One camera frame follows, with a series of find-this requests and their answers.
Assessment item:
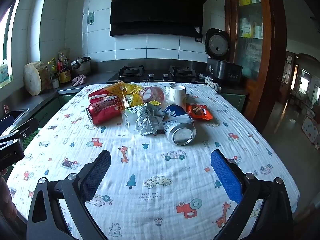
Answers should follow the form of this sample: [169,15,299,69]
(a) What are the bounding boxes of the wooden glass-door cabinet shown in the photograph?
[223,0,287,130]

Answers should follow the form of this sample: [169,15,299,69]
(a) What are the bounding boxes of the yellow snack bag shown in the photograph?
[106,81,145,108]

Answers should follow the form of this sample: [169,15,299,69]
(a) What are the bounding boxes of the printed blanket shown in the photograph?
[7,82,300,240]

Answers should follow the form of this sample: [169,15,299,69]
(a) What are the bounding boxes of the red snack wrapper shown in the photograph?
[88,88,118,103]

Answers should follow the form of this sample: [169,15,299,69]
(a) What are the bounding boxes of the large cooking oil bottle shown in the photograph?
[57,52,72,84]

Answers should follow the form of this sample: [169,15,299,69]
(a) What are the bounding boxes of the orange snack wrapper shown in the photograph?
[186,104,213,121]

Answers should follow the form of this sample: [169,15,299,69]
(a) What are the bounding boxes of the green basket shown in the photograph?
[23,129,39,153]

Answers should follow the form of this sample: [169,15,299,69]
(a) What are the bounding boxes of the black rice cooker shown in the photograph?
[205,28,243,85]

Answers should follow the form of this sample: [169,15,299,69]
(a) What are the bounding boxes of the red soda can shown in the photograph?
[86,95,125,125]

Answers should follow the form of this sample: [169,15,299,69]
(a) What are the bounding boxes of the black gas stove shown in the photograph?
[107,65,208,84]

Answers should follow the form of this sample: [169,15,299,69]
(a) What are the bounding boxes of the blue and white can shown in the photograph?
[162,100,197,146]

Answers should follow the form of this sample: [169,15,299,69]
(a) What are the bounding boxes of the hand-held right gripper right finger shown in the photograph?
[210,149,293,240]

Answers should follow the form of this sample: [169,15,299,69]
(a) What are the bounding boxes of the black range hood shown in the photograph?
[104,0,215,37]

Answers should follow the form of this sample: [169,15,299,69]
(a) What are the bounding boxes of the window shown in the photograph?
[0,0,24,89]

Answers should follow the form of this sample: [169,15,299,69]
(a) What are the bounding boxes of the clear plastic cup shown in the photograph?
[139,85,167,104]

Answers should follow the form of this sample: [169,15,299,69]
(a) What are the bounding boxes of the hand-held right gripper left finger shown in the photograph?
[26,149,112,240]

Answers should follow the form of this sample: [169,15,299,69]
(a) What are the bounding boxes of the white paper cup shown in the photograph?
[168,84,187,105]

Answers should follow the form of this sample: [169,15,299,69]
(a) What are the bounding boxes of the pink rag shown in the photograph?
[71,75,87,88]

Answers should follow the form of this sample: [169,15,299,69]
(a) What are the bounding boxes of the metal cooking pot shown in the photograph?
[71,57,92,76]

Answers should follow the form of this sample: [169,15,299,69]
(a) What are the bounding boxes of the round wooden cutting board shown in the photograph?
[23,61,49,96]

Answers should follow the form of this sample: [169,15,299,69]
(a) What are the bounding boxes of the white rag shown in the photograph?
[199,73,222,92]

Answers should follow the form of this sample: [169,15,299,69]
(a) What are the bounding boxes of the person's left hand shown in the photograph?
[0,168,18,222]

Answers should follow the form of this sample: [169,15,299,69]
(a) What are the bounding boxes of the crumpled grey paper ball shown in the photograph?
[135,102,165,136]

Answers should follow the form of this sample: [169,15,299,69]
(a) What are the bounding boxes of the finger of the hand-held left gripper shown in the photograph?
[0,115,39,140]

